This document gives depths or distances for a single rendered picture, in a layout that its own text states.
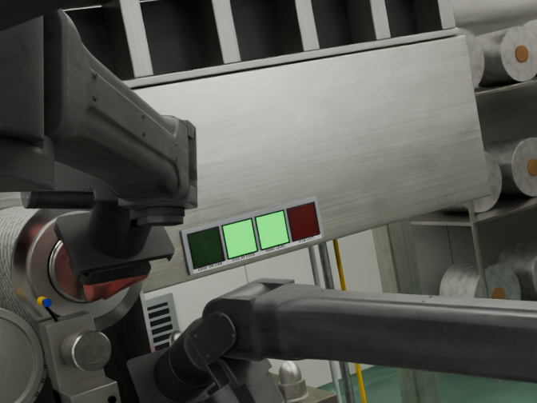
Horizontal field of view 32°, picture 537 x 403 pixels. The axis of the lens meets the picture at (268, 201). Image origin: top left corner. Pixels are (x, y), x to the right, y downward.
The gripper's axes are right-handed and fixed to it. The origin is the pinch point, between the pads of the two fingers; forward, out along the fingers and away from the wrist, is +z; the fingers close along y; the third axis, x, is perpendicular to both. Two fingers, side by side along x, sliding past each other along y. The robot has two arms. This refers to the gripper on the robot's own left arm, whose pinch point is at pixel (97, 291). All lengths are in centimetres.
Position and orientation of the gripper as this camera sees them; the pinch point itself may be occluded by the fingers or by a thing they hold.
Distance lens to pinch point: 96.8
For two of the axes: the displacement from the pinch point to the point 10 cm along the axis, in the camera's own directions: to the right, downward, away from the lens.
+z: -3.3, 6.6, 6.8
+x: -4.4, -7.4, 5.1
